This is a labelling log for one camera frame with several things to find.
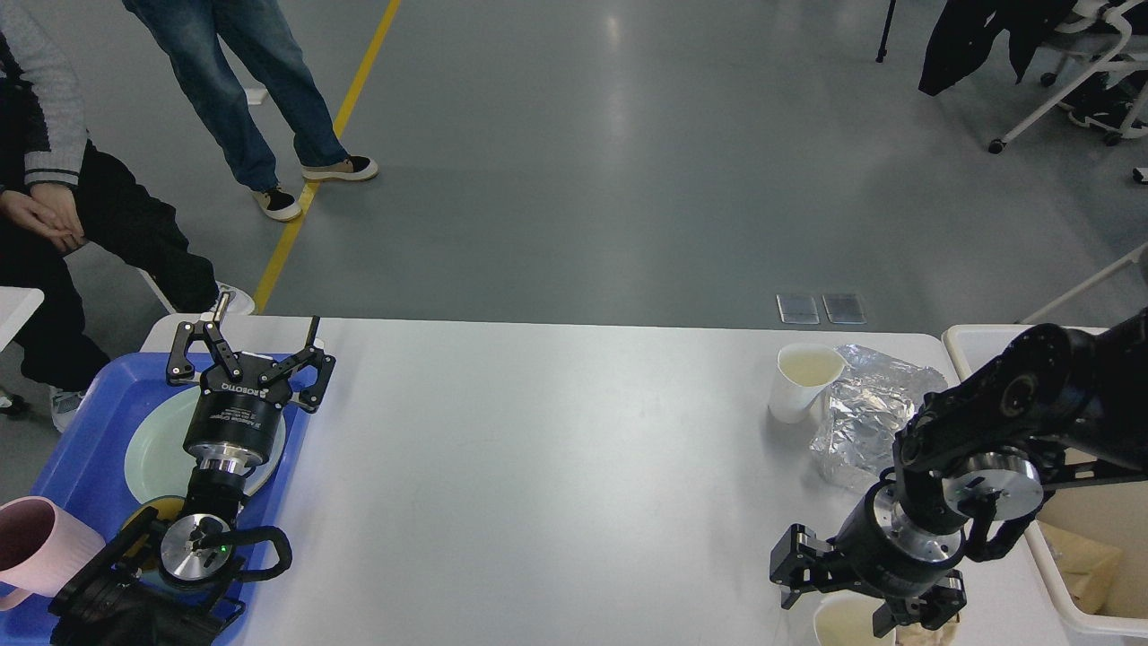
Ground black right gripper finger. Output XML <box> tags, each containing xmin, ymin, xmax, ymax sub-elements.
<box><xmin>770</xmin><ymin>524</ymin><xmax>853</xmax><ymax>610</ymax></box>
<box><xmin>872</xmin><ymin>570</ymin><xmax>967</xmax><ymax>638</ymax></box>

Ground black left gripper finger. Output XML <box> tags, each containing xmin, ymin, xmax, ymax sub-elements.
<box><xmin>256</xmin><ymin>316</ymin><xmax>338</xmax><ymax>414</ymax></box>
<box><xmin>166</xmin><ymin>293</ymin><xmax>243</xmax><ymax>396</ymax></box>

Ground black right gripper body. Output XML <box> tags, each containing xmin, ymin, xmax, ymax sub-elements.
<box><xmin>830</xmin><ymin>484</ymin><xmax>964</xmax><ymax>598</ymax></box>

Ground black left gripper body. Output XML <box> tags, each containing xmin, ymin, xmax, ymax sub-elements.
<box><xmin>184</xmin><ymin>365</ymin><xmax>284</xmax><ymax>475</ymax></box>

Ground white paper cup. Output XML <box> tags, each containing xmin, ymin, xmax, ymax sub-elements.
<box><xmin>770</xmin><ymin>343</ymin><xmax>846</xmax><ymax>425</ymax></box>
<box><xmin>813</xmin><ymin>593</ymin><xmax>897</xmax><ymax>645</ymax></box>

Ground mint green plate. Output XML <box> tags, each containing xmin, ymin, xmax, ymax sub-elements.
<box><xmin>124</xmin><ymin>386</ymin><xmax>249</xmax><ymax>503</ymax></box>

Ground dark teal mug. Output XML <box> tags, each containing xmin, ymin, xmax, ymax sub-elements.
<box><xmin>117</xmin><ymin>495</ymin><xmax>194</xmax><ymax>593</ymax></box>

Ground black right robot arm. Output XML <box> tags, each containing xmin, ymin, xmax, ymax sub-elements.
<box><xmin>770</xmin><ymin>312</ymin><xmax>1147</xmax><ymax>637</ymax></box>

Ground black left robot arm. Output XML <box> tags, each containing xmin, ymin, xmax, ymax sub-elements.
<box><xmin>48</xmin><ymin>306</ymin><xmax>336</xmax><ymax>645</ymax></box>

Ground crumpled beige napkin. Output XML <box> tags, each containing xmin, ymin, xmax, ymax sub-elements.
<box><xmin>895</xmin><ymin>623</ymin><xmax>960</xmax><ymax>646</ymax></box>

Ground pink plate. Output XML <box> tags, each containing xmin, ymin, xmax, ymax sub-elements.
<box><xmin>243</xmin><ymin>415</ymin><xmax>288</xmax><ymax>496</ymax></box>

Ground blue plastic tray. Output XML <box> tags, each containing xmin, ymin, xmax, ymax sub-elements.
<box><xmin>1</xmin><ymin>353</ymin><xmax>310</xmax><ymax>645</ymax></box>

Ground small crumpled foil sheet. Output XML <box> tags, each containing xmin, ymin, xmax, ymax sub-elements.
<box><xmin>809</xmin><ymin>344</ymin><xmax>947</xmax><ymax>493</ymax></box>

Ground white plastic bin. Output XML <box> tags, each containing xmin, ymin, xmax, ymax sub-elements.
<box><xmin>943</xmin><ymin>324</ymin><xmax>1148</xmax><ymax>640</ymax></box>

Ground white side table corner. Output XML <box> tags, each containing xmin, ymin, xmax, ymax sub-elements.
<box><xmin>0</xmin><ymin>286</ymin><xmax>44</xmax><ymax>351</ymax></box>

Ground seated person at left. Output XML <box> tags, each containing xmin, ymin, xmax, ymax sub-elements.
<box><xmin>1</xmin><ymin>1</ymin><xmax>255</xmax><ymax>431</ymax></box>

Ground pink mug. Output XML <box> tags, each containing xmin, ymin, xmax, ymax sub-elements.
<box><xmin>1</xmin><ymin>496</ymin><xmax>106</xmax><ymax>612</ymax></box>

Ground right floor socket plate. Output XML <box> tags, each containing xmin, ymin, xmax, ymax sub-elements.
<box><xmin>822</xmin><ymin>293</ymin><xmax>866</xmax><ymax>326</ymax></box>

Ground floor socket plate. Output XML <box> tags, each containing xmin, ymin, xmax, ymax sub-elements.
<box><xmin>822</xmin><ymin>293</ymin><xmax>866</xmax><ymax>326</ymax></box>
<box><xmin>776</xmin><ymin>293</ymin><xmax>821</xmax><ymax>326</ymax></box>

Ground left floor socket plate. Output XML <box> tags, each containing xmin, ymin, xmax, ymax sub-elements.
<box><xmin>776</xmin><ymin>293</ymin><xmax>821</xmax><ymax>326</ymax></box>

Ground person in blue jeans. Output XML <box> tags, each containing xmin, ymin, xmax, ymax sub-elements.
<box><xmin>123</xmin><ymin>1</ymin><xmax>378</xmax><ymax>221</ymax></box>

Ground grey table leg at right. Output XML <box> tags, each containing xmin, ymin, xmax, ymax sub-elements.
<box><xmin>1016</xmin><ymin>244</ymin><xmax>1147</xmax><ymax>326</ymax></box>

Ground white office chair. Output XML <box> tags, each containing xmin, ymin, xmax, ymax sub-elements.
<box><xmin>874</xmin><ymin>0</ymin><xmax>1148</xmax><ymax>155</ymax></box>

